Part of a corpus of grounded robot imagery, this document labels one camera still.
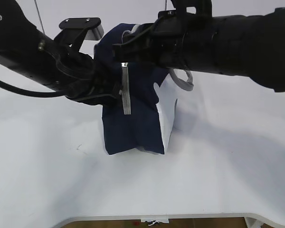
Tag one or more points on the navy blue lunch bag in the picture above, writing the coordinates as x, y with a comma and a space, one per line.
145, 118

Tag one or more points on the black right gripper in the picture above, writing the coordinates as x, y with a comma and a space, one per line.
159, 43

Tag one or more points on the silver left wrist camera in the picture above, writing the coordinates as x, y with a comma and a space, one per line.
90, 28

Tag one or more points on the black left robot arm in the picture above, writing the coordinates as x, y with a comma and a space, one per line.
27, 51

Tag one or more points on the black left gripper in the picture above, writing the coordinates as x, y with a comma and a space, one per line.
84, 78

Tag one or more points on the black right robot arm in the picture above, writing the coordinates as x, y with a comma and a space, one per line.
191, 38

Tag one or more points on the white tape scrap table edge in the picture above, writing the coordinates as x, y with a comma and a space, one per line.
155, 221

